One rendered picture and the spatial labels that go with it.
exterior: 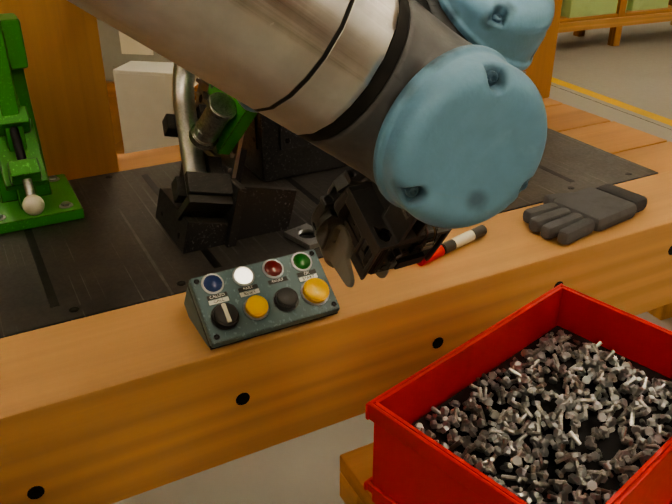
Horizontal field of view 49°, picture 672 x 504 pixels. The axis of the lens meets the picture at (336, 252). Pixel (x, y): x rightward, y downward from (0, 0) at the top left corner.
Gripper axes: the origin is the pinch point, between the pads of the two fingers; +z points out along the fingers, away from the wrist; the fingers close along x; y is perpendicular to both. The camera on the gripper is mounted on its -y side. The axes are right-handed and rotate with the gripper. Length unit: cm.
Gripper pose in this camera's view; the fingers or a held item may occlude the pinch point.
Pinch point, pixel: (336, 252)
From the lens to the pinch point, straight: 73.0
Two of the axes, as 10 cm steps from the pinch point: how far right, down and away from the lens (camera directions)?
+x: 8.8, -2.3, 4.2
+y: 4.0, 8.3, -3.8
